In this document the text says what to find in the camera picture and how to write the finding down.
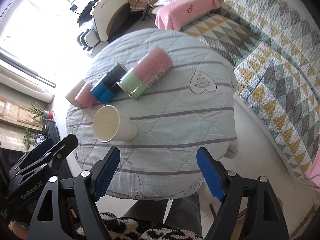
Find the white massage chair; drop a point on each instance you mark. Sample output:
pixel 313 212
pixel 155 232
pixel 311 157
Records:
pixel 105 18

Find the small white cup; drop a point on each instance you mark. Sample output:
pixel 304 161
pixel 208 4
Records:
pixel 74 92

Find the potted plant red pot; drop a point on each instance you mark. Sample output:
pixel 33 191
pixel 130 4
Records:
pixel 38 112

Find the black white fuzzy garment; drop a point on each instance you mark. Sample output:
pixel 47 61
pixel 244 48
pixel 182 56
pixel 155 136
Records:
pixel 137 229

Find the pink and green can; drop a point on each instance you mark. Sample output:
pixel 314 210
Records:
pixel 145 73

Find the pink towel on armrest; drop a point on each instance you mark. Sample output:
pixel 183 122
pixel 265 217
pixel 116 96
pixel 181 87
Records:
pixel 178 13

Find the black and blue can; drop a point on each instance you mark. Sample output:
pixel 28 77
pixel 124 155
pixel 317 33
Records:
pixel 107 88

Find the small folding side table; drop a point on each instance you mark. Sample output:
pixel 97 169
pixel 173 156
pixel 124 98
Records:
pixel 145 6

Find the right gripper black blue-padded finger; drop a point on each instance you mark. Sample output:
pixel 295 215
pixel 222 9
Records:
pixel 41 149
pixel 52 218
pixel 264 218

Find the person's grey trouser legs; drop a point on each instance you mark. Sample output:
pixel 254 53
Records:
pixel 185 213

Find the small pink cup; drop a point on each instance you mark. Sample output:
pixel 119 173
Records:
pixel 85 97

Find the cream paper cup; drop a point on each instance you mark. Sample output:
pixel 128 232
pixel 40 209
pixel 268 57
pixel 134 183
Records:
pixel 110 125

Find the wooden tv cabinet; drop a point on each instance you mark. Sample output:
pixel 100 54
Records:
pixel 19 115

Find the triangle patterned quilted sofa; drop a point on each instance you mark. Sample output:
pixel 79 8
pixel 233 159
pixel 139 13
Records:
pixel 274 50

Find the grey striped quilted table cover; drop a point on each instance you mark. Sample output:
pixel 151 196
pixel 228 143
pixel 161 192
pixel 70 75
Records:
pixel 189 107

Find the pink cloth on sofa edge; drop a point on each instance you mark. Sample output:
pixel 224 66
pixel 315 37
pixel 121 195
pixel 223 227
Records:
pixel 313 173

